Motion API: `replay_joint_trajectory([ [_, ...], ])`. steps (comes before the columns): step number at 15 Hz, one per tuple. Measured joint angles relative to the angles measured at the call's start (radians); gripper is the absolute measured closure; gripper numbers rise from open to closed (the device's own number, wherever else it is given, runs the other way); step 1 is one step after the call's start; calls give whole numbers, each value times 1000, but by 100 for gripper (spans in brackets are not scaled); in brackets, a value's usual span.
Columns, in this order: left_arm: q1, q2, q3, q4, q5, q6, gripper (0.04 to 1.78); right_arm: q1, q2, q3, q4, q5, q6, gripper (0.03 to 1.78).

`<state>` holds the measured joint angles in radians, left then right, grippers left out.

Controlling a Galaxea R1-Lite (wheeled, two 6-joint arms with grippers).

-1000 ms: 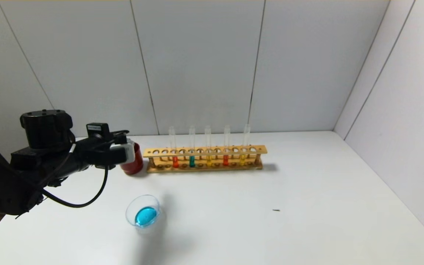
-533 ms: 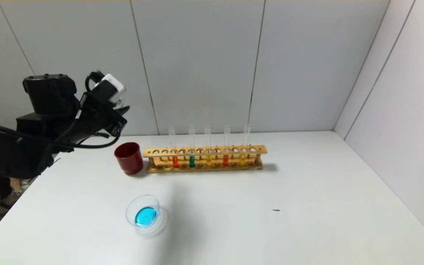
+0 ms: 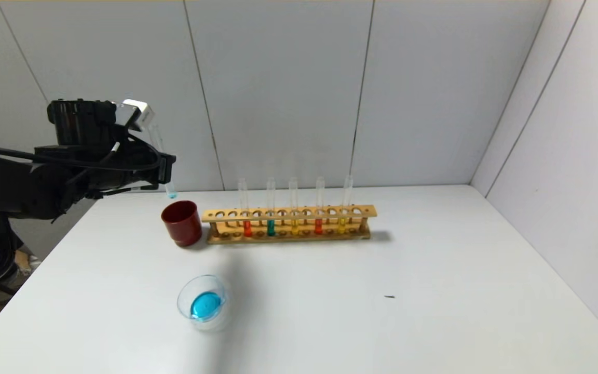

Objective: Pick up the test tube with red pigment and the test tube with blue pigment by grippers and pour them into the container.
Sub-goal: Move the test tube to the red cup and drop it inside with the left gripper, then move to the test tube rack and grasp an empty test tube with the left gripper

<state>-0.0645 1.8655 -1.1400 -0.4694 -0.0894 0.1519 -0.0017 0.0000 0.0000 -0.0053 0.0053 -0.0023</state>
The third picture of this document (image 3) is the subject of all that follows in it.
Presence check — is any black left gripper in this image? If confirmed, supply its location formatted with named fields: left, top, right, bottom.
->
left=126, top=150, right=176, bottom=186

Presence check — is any blue pigment glass test tube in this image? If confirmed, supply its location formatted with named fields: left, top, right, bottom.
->
left=266, top=177, right=276, bottom=237
left=145, top=121, right=178, bottom=200

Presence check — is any red pigment glass test tube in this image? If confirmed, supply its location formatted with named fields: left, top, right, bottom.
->
left=238, top=179, right=253, bottom=238
left=315, top=177, right=325, bottom=235

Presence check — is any wooden test tube rack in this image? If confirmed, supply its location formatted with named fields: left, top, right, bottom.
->
left=202, top=205, right=377, bottom=245

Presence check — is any yellow pigment glass test tube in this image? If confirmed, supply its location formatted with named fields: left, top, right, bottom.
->
left=289, top=177, right=299, bottom=236
left=337, top=175, right=354, bottom=234

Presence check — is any dark red cup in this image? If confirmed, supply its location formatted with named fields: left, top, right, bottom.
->
left=161, top=201, right=203, bottom=248

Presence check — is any clear glass beaker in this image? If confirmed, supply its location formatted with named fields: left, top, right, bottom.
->
left=177, top=274, right=237, bottom=333

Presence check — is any grey white shoe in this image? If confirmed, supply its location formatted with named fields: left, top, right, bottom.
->
left=16, top=253, right=43, bottom=278

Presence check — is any thick black cable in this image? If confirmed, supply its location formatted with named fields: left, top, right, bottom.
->
left=71, top=132, right=164, bottom=182

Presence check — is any black cable with white band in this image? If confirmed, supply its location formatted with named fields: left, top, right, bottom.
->
left=65, top=141, right=121, bottom=186

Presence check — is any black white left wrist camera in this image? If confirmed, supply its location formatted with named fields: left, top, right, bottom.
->
left=115, top=99, right=153, bottom=131

